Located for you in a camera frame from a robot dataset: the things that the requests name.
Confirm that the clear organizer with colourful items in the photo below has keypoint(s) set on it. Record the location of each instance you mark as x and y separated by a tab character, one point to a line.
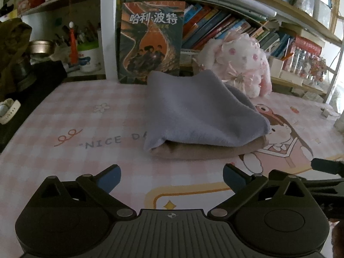
309	61

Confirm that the flat white box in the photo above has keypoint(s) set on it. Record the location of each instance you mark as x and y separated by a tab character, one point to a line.
291	76

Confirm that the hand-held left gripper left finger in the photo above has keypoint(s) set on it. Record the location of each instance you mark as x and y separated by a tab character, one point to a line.
110	176

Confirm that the grey green tablet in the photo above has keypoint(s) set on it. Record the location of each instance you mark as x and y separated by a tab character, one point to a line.
223	5

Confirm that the red white figurine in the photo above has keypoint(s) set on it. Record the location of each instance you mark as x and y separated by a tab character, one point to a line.
73	45

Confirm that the wooden shelf with white frame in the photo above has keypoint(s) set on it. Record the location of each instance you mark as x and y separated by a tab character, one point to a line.
110	32

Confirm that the row of upright books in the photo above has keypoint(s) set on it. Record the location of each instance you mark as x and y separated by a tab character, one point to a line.
228	29

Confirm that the white charger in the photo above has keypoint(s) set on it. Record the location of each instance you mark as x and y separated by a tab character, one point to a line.
326	113

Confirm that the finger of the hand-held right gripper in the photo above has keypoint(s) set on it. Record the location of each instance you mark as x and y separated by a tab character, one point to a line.
325	186
328	165

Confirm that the metal bowl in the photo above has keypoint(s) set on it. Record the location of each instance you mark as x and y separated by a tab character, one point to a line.
41	47

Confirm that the white cup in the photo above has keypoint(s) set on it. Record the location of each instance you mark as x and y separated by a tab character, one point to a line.
90	57

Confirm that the pink checked table mat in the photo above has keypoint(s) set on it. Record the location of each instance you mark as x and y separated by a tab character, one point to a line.
80	129

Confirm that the large dark illustrated book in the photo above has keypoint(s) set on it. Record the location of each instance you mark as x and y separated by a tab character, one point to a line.
150	40

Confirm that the white smartwatch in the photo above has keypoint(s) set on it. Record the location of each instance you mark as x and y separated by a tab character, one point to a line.
9	110

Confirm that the brown cloth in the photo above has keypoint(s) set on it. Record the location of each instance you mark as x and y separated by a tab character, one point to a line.
13	53

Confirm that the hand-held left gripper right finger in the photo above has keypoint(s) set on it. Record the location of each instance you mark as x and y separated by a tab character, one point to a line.
231	176

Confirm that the grey beige knit sweater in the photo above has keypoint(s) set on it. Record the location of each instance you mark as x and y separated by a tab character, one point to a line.
199	118

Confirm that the pink white plush bunny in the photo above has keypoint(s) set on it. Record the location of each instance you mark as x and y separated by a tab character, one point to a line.
242	64

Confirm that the red book box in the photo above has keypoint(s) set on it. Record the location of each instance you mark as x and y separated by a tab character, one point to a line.
309	45

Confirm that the small white box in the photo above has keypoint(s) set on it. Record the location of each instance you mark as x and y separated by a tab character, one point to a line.
275	67

